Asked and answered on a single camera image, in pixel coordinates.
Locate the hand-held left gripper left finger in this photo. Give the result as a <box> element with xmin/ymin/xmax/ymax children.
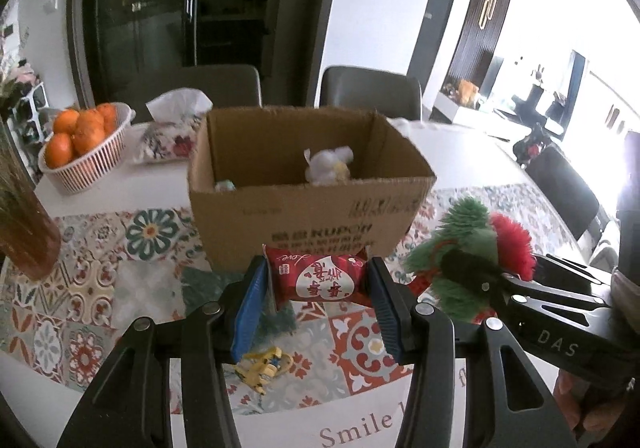
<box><xmin>55</xmin><ymin>253</ymin><xmax>274</xmax><ymax>448</ymax></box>

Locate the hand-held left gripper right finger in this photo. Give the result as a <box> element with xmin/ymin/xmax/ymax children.
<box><xmin>367</xmin><ymin>255</ymin><xmax>581</xmax><ymax>448</ymax></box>

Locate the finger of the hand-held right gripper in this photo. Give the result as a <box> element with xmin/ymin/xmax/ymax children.
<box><xmin>529</xmin><ymin>253</ymin><xmax>614</xmax><ymax>297</ymax></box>
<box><xmin>442</xmin><ymin>250</ymin><xmax>532</xmax><ymax>300</ymax></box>

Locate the green plush toy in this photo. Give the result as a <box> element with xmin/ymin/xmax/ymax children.
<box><xmin>404</xmin><ymin>197</ymin><xmax>501</xmax><ymax>321</ymax></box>

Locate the red pompom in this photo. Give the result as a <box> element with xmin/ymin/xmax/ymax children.
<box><xmin>489</xmin><ymin>212</ymin><xmax>537</xmax><ymax>281</ymax></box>

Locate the red snack packet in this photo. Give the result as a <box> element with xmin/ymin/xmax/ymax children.
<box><xmin>263</xmin><ymin>244</ymin><xmax>371</xmax><ymax>306</ymax></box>

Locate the brown cardboard box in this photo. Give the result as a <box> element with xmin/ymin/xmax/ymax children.
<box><xmin>187</xmin><ymin>106</ymin><xmax>437</xmax><ymax>269</ymax></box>

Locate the white plush toy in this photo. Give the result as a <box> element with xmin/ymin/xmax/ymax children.
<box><xmin>304</xmin><ymin>145</ymin><xmax>356</xmax><ymax>186</ymax></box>

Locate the person's right hand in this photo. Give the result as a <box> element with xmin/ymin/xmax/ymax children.
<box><xmin>552</xmin><ymin>368</ymin><xmax>608</xmax><ymax>436</ymax></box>

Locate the yellow toy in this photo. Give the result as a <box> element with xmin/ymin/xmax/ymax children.
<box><xmin>235</xmin><ymin>348</ymin><xmax>295</xmax><ymax>396</ymax></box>

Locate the grey dining chair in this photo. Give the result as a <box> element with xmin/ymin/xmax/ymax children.
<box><xmin>122</xmin><ymin>64</ymin><xmax>263</xmax><ymax>121</ymax></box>
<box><xmin>525</xmin><ymin>145</ymin><xmax>601</xmax><ymax>241</ymax></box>
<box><xmin>319</xmin><ymin>66</ymin><xmax>423</xmax><ymax>121</ymax></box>

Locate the white patterned tablecloth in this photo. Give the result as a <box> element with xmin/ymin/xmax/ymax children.
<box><xmin>0</xmin><ymin>121</ymin><xmax>616</xmax><ymax>448</ymax></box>

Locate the white tv cabinet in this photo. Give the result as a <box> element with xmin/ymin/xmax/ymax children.
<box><xmin>432</xmin><ymin>91</ymin><xmax>531</xmax><ymax>141</ymax></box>

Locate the orange bag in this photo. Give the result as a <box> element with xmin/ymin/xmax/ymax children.
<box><xmin>457</xmin><ymin>80</ymin><xmax>480</xmax><ymax>105</ymax></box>

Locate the floral tissue box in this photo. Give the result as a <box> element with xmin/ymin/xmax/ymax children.
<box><xmin>136</xmin><ymin>88</ymin><xmax>213</xmax><ymax>164</ymax></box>

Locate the white plastic basket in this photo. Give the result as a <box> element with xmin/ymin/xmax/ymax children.
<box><xmin>38</xmin><ymin>102</ymin><xmax>136</xmax><ymax>194</ymax></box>

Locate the glass vase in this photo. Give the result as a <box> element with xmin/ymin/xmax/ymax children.
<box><xmin>0</xmin><ymin>128</ymin><xmax>62</xmax><ymax>281</ymax></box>

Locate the orange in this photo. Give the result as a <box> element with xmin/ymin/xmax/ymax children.
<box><xmin>45</xmin><ymin>134</ymin><xmax>75</xmax><ymax>169</ymax></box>
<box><xmin>96</xmin><ymin>103</ymin><xmax>119</xmax><ymax>134</ymax></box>
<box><xmin>72</xmin><ymin>111</ymin><xmax>107</xmax><ymax>155</ymax></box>
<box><xmin>52</xmin><ymin>109</ymin><xmax>81</xmax><ymax>135</ymax></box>

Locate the dark room door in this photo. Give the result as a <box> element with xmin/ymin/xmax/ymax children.
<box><xmin>406</xmin><ymin>0</ymin><xmax>463</xmax><ymax>79</ymax></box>

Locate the white storage rack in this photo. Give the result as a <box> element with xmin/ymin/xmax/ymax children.
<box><xmin>20</xmin><ymin>83</ymin><xmax>51</xmax><ymax>129</ymax></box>

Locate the dark glass sliding door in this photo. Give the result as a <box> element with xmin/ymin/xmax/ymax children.
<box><xmin>67</xmin><ymin>0</ymin><xmax>346</xmax><ymax>109</ymax></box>

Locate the dark slatted wall panel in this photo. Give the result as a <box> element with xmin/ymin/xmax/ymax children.
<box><xmin>447</xmin><ymin>0</ymin><xmax>516</xmax><ymax>84</ymax></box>

